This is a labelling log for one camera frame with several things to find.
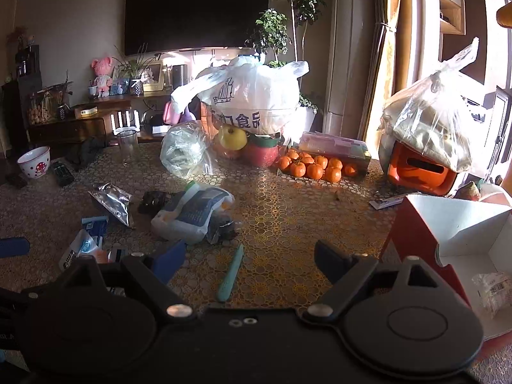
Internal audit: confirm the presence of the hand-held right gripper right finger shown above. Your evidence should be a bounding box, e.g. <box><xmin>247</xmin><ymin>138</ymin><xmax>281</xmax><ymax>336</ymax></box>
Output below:
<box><xmin>302</xmin><ymin>240</ymin><xmax>439</xmax><ymax>323</ymax></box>

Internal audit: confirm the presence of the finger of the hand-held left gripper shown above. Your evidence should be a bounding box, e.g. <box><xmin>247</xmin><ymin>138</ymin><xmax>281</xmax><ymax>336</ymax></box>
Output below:
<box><xmin>0</xmin><ymin>288</ymin><xmax>35</xmax><ymax>369</ymax></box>
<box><xmin>0</xmin><ymin>237</ymin><xmax>31</xmax><ymax>259</ymax></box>

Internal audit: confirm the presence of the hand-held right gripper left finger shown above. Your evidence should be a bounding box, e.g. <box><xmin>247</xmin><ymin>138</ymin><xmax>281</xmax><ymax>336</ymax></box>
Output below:
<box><xmin>71</xmin><ymin>241</ymin><xmax>198</xmax><ymax>321</ymax></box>

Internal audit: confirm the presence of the white navy snack packet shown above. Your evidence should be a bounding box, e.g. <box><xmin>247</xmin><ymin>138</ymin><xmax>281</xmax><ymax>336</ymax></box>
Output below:
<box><xmin>151</xmin><ymin>181</ymin><xmax>236</xmax><ymax>245</ymax></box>

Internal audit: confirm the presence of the white blue sausage packet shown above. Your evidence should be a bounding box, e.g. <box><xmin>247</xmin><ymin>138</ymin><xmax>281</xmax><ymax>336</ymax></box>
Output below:
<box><xmin>59</xmin><ymin>230</ymin><xmax>108</xmax><ymax>270</ymax></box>

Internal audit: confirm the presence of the silver foil packet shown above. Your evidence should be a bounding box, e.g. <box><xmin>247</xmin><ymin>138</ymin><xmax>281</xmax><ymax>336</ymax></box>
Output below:
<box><xmin>88</xmin><ymin>183</ymin><xmax>133</xmax><ymax>228</ymax></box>

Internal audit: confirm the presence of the red white cardboard box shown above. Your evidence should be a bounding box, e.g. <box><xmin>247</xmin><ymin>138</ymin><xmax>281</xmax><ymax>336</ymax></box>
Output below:
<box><xmin>380</xmin><ymin>194</ymin><xmax>512</xmax><ymax>340</ymax></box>

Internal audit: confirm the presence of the lace patterned desktop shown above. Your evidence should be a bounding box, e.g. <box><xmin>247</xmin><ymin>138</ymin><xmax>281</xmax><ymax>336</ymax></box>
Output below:
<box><xmin>0</xmin><ymin>138</ymin><xmax>512</xmax><ymax>384</ymax></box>

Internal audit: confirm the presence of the dark brown snack packet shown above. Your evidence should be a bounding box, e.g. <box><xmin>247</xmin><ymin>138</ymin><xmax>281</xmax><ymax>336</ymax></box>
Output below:
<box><xmin>138</xmin><ymin>191</ymin><xmax>174</xmax><ymax>214</ymax></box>

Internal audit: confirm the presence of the teal pen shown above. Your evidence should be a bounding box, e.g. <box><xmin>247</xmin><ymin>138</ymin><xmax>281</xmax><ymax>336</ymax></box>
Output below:
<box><xmin>217</xmin><ymin>244</ymin><xmax>244</xmax><ymax>302</ymax></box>

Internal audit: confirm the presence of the white tube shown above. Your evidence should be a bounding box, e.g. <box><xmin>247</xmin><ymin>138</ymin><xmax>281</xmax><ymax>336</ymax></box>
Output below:
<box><xmin>369</xmin><ymin>194</ymin><xmax>409</xmax><ymax>210</ymax></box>

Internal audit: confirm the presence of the white bowl red print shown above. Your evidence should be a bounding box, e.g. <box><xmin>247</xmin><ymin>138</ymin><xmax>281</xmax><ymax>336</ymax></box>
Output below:
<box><xmin>17</xmin><ymin>146</ymin><xmax>51</xmax><ymax>179</ymax></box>

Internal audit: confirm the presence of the black remote control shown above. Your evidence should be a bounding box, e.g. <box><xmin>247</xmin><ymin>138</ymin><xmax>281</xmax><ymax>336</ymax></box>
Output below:
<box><xmin>52</xmin><ymin>161</ymin><xmax>75</xmax><ymax>187</ymax></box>

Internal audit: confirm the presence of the pile of tangerines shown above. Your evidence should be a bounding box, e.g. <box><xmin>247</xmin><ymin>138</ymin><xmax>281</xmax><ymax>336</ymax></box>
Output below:
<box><xmin>278</xmin><ymin>149</ymin><xmax>358</xmax><ymax>182</ymax></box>

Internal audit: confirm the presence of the clear bag of greens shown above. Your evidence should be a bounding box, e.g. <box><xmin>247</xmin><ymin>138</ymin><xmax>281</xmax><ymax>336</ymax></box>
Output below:
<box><xmin>160</xmin><ymin>121</ymin><xmax>219</xmax><ymax>179</ymax></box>

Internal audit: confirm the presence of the clear plastic storage box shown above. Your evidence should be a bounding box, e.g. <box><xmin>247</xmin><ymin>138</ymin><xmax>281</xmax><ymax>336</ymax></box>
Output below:
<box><xmin>299</xmin><ymin>131</ymin><xmax>372</xmax><ymax>177</ymax></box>

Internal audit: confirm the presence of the orange plastic container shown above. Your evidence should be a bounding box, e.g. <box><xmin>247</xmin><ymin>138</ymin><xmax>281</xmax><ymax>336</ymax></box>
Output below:
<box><xmin>378</xmin><ymin>132</ymin><xmax>459</xmax><ymax>196</ymax></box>

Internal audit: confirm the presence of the clear glass cup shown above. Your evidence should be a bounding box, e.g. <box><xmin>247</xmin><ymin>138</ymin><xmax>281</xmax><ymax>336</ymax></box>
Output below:
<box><xmin>116</xmin><ymin>129</ymin><xmax>139</xmax><ymax>165</ymax></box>

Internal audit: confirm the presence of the dark cloth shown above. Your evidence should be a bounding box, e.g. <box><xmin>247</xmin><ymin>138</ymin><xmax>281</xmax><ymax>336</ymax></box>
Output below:
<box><xmin>66</xmin><ymin>136</ymin><xmax>107</xmax><ymax>169</ymax></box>

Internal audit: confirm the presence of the green bowl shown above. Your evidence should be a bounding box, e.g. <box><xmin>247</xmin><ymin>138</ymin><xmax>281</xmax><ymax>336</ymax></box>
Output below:
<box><xmin>248</xmin><ymin>134</ymin><xmax>284</xmax><ymax>148</ymax></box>

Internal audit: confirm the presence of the yellow apple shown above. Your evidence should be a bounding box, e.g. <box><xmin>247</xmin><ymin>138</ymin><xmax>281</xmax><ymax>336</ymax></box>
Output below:
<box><xmin>218</xmin><ymin>126</ymin><xmax>249</xmax><ymax>151</ymax></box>

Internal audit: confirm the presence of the wooden television cabinet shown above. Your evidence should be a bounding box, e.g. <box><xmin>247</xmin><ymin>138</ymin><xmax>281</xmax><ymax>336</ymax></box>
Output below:
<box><xmin>28</xmin><ymin>88</ymin><xmax>225</xmax><ymax>145</ymax></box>

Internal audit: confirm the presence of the glass jar of nuts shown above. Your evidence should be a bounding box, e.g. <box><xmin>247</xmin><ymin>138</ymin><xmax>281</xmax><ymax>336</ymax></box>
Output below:
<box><xmin>26</xmin><ymin>92</ymin><xmax>54</xmax><ymax>124</ymax></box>

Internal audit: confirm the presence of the white router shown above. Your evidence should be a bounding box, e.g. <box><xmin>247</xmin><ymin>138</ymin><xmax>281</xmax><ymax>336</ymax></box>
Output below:
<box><xmin>112</xmin><ymin>109</ymin><xmax>142</xmax><ymax>134</ymax></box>

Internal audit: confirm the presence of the pink bag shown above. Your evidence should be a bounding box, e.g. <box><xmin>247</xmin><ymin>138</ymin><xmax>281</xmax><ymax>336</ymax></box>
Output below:
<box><xmin>164</xmin><ymin>100</ymin><xmax>193</xmax><ymax>125</ymax></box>

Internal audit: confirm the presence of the small vase with twigs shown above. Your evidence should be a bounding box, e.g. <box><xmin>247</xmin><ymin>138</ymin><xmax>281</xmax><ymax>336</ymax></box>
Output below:
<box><xmin>56</xmin><ymin>70</ymin><xmax>75</xmax><ymax>121</ymax></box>

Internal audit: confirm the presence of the dark tall shelf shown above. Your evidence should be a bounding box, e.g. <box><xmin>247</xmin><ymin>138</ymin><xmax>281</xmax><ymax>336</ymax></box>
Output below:
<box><xmin>2</xmin><ymin>44</ymin><xmax>43</xmax><ymax>156</ymax></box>

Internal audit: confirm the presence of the clear bag of beige cloth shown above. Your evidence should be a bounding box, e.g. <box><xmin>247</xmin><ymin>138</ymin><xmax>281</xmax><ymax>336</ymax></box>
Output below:
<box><xmin>380</xmin><ymin>37</ymin><xmax>486</xmax><ymax>172</ymax></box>

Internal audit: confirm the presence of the potted grass plant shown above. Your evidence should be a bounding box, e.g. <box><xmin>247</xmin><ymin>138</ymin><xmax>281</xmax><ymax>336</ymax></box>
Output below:
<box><xmin>114</xmin><ymin>44</ymin><xmax>161</xmax><ymax>96</ymax></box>

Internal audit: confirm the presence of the red white paper bag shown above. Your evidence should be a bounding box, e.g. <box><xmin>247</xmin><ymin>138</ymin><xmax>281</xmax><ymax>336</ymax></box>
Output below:
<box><xmin>479</xmin><ymin>184</ymin><xmax>512</xmax><ymax>206</ymax></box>

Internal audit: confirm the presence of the white printed plastic bag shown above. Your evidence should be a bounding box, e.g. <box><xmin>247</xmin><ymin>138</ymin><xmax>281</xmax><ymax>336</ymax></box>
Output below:
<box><xmin>171</xmin><ymin>56</ymin><xmax>310</xmax><ymax>137</ymax></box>

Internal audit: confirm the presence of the grey cylinder speaker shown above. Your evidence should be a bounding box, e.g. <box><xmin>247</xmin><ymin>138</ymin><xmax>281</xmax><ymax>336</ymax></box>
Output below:
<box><xmin>172</xmin><ymin>64</ymin><xmax>188</xmax><ymax>89</ymax></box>

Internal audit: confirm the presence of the pink doll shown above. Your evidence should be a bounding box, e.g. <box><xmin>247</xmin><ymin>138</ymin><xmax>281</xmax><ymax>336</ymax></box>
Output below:
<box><xmin>90</xmin><ymin>57</ymin><xmax>113</xmax><ymax>97</ymax></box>

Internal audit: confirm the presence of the golden curtain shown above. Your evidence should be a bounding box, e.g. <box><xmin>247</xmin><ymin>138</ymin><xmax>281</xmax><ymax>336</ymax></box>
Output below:
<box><xmin>360</xmin><ymin>0</ymin><xmax>425</xmax><ymax>140</ymax></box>

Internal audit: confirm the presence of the dried flower bunch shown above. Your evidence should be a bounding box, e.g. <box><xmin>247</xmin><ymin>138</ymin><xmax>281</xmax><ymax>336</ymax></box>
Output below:
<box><xmin>8</xmin><ymin>26</ymin><xmax>35</xmax><ymax>49</ymax></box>

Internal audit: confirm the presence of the white standing air conditioner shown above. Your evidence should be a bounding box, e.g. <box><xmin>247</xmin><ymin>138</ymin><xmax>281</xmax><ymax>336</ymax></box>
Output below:
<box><xmin>323</xmin><ymin>0</ymin><xmax>379</xmax><ymax>137</ymax></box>

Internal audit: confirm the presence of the tall potted green plant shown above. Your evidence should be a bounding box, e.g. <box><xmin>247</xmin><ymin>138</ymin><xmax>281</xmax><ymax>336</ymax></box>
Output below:
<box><xmin>245</xmin><ymin>0</ymin><xmax>326</xmax><ymax>132</ymax></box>

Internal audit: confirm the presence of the black television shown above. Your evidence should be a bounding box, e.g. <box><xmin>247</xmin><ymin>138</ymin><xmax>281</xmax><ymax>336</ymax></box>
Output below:
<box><xmin>123</xmin><ymin>0</ymin><xmax>270</xmax><ymax>57</ymax></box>

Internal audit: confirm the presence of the mustard yellow chair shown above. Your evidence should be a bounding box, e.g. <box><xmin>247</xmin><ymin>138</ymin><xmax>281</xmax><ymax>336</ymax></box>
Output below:
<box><xmin>496</xmin><ymin>0</ymin><xmax>512</xmax><ymax>28</ymax></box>

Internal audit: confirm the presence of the picture frame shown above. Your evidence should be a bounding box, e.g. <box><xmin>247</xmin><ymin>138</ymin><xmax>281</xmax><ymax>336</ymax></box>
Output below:
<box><xmin>140</xmin><ymin>63</ymin><xmax>164</xmax><ymax>92</ymax></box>

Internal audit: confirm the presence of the wooden wall shelf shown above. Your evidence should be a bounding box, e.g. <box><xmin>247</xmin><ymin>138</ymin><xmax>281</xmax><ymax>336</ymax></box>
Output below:
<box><xmin>436</xmin><ymin>0</ymin><xmax>467</xmax><ymax>35</ymax></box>

